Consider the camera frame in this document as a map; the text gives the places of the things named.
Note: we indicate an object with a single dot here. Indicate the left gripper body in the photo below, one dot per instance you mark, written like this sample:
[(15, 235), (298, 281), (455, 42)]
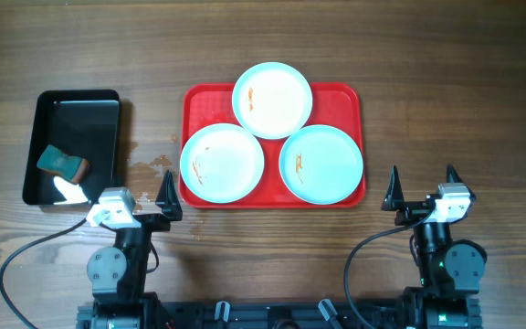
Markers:
[(149, 219)]

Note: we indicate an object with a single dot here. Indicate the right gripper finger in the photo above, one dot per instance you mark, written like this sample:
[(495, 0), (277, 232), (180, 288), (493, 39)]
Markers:
[(394, 197), (453, 177)]

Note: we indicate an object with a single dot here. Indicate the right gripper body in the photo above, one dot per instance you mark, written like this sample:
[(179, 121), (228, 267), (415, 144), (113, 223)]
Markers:
[(417, 213)]

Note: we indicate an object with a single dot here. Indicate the light blue plate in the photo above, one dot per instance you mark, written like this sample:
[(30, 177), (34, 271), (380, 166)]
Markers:
[(321, 164), (272, 100), (222, 163)]

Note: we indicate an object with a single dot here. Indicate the green and orange sponge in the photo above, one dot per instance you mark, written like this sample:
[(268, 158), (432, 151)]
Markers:
[(69, 167)]

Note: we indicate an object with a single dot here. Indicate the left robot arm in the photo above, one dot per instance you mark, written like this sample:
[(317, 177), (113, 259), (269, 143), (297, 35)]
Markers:
[(118, 273)]

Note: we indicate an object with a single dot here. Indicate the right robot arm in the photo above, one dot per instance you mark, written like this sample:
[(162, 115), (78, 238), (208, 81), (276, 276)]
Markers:
[(450, 270)]

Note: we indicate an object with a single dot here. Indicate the red plastic serving tray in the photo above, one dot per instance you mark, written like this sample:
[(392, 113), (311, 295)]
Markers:
[(334, 103)]

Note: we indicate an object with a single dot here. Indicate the black rectangular water tray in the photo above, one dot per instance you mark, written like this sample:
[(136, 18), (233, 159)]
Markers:
[(82, 123)]

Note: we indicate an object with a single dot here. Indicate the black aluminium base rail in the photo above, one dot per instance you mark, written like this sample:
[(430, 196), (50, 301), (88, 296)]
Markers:
[(378, 313)]

